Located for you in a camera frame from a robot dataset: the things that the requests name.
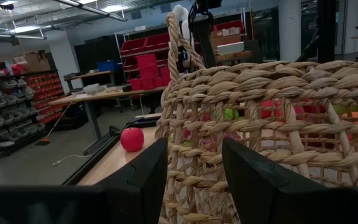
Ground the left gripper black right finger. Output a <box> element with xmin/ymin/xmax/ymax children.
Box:
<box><xmin>222</xmin><ymin>138</ymin><xmax>323</xmax><ymax>224</ymax></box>

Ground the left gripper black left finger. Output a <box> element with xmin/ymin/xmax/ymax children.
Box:
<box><xmin>104</xmin><ymin>138</ymin><xmax>168</xmax><ymax>224</ymax></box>

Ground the bright red round fruit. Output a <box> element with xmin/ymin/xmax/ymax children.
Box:
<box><xmin>119</xmin><ymin>127</ymin><xmax>145</xmax><ymax>153</ymax></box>

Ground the green apple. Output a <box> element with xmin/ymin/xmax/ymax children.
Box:
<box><xmin>224</xmin><ymin>108</ymin><xmax>240</xmax><ymax>121</ymax></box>

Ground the red pomegranate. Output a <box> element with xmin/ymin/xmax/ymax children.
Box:
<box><xmin>260</xmin><ymin>98</ymin><xmax>306</xmax><ymax>121</ymax></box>

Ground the desk with grey metal legs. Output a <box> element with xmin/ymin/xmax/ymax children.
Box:
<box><xmin>47</xmin><ymin>85</ymin><xmax>167</xmax><ymax>156</ymax></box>

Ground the red plastic bin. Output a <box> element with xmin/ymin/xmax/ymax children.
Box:
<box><xmin>159</xmin><ymin>65</ymin><xmax>172</xmax><ymax>86</ymax></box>
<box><xmin>128</xmin><ymin>78</ymin><xmax>143</xmax><ymax>91</ymax></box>
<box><xmin>135</xmin><ymin>53</ymin><xmax>158</xmax><ymax>68</ymax></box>
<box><xmin>139</xmin><ymin>64</ymin><xmax>160</xmax><ymax>79</ymax></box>
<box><xmin>212</xmin><ymin>19</ymin><xmax>246</xmax><ymax>34</ymax></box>
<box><xmin>152</xmin><ymin>76</ymin><xmax>165</xmax><ymax>89</ymax></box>
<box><xmin>120</xmin><ymin>37</ymin><xmax>147</xmax><ymax>56</ymax></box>
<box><xmin>122</xmin><ymin>57</ymin><xmax>138</xmax><ymax>71</ymax></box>
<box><xmin>144</xmin><ymin>32</ymin><xmax>170</xmax><ymax>51</ymax></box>
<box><xmin>141</xmin><ymin>77</ymin><xmax>155</xmax><ymax>91</ymax></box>

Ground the clear plastic container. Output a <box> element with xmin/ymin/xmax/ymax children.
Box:
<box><xmin>82</xmin><ymin>83</ymin><xmax>108</xmax><ymax>95</ymax></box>

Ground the broom with orange bristles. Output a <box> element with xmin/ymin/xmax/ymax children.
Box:
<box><xmin>34</xmin><ymin>101</ymin><xmax>74</xmax><ymax>147</ymax></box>

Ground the wooden workbench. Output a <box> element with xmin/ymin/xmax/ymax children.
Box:
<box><xmin>63</xmin><ymin>70</ymin><xmax>117</xmax><ymax>91</ymax></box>

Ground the blue plastic bin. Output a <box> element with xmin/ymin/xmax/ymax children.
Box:
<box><xmin>96</xmin><ymin>60</ymin><xmax>120</xmax><ymax>73</ymax></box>

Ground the rack with red bins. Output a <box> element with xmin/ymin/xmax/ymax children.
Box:
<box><xmin>23</xmin><ymin>72</ymin><xmax>67</xmax><ymax>125</ymax></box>

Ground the wooden shelf board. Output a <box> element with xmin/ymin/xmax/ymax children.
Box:
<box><xmin>213</xmin><ymin>50</ymin><xmax>253</xmax><ymax>63</ymax></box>

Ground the white flat box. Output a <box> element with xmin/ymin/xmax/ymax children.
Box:
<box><xmin>216</xmin><ymin>41</ymin><xmax>246</xmax><ymax>55</ymax></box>

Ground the brown cardboard box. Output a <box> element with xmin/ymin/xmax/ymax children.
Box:
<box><xmin>209</xmin><ymin>30</ymin><xmax>242</xmax><ymax>51</ymax></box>
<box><xmin>23</xmin><ymin>50</ymin><xmax>52</xmax><ymax>74</ymax></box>

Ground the rack with grey bins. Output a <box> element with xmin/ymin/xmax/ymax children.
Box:
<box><xmin>0</xmin><ymin>70</ymin><xmax>47</xmax><ymax>156</ymax></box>

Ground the white curved pipe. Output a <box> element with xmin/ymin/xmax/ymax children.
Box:
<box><xmin>170</xmin><ymin>4</ymin><xmax>196</xmax><ymax>49</ymax></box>

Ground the red item on rack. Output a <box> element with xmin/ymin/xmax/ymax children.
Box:
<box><xmin>10</xmin><ymin>63</ymin><xmax>25</xmax><ymax>75</ymax></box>

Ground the black aluminium table frame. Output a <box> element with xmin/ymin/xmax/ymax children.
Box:
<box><xmin>61</xmin><ymin>115</ymin><xmax>162</xmax><ymax>187</ymax></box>

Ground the white floor cable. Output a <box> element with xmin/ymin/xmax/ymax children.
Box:
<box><xmin>52</xmin><ymin>154</ymin><xmax>92</xmax><ymax>167</ymax></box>

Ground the woven wicker basket with handles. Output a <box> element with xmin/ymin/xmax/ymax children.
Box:
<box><xmin>154</xmin><ymin>11</ymin><xmax>358</xmax><ymax>224</ymax></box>

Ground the metal wire shelf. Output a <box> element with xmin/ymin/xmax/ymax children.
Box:
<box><xmin>114</xmin><ymin>29</ymin><xmax>175</xmax><ymax>94</ymax></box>

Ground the black vertical post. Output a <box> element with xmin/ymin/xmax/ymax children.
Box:
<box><xmin>317</xmin><ymin>0</ymin><xmax>337</xmax><ymax>65</ymax></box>

